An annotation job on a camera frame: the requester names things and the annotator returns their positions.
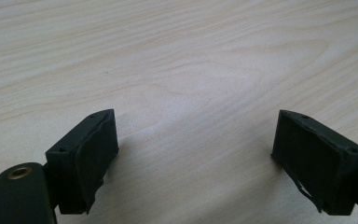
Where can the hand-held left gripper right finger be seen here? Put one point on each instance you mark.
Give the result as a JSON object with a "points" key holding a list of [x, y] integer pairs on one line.
{"points": [[317, 165]]}

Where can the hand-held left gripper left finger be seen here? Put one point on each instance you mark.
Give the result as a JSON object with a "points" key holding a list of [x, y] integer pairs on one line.
{"points": [[84, 165]]}

